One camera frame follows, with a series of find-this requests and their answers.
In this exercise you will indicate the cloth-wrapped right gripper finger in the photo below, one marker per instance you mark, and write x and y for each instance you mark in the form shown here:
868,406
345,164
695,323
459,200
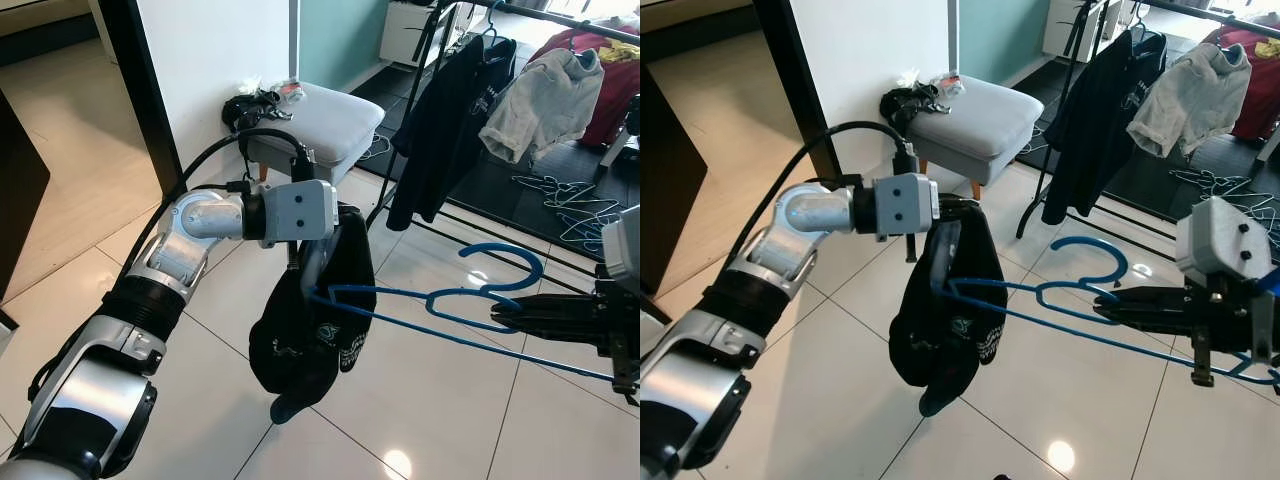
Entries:
1160,298
1150,317
560,308
550,327

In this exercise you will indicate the blue plastic clothes hanger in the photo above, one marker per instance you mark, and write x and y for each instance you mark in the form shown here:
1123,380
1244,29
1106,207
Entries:
505,248
1210,180
550,185
1090,241

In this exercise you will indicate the black printed shirt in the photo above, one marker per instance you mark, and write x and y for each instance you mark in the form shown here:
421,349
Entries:
950,330
320,340

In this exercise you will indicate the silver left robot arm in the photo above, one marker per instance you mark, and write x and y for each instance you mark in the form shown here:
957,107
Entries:
85,395
690,390

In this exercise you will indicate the grey upholstered ottoman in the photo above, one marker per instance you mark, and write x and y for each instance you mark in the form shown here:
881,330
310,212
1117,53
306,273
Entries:
985,115
330,120

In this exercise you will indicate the black rubber floor mat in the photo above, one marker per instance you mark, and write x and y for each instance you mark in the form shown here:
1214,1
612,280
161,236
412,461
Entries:
480,200
1130,190

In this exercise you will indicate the black metal clothes rack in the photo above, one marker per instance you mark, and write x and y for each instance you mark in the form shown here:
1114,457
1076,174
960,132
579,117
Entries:
402,125
1051,120

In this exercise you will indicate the black cloth bundle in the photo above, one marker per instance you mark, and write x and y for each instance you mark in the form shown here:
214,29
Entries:
250,110
910,105

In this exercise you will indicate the dark navy printed shirt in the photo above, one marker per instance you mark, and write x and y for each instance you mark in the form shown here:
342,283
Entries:
1105,120
450,130

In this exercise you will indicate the white cabinet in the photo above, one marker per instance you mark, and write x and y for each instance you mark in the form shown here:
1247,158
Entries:
410,35
1070,30

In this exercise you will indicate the grey knit sweater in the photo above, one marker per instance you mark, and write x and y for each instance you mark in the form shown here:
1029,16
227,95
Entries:
545,105
1190,100

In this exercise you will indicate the red shirt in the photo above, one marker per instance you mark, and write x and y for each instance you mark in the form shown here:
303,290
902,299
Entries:
1262,100
620,100

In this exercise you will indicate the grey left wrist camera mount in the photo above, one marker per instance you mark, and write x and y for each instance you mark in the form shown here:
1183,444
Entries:
905,203
300,210

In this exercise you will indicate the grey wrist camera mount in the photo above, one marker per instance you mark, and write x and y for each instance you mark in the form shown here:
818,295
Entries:
300,210
622,245
1225,240
905,203

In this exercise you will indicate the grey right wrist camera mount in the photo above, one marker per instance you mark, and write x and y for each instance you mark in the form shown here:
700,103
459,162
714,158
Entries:
1225,240
622,245

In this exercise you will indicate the black door frame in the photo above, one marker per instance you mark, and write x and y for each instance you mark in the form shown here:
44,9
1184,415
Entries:
793,80
135,80

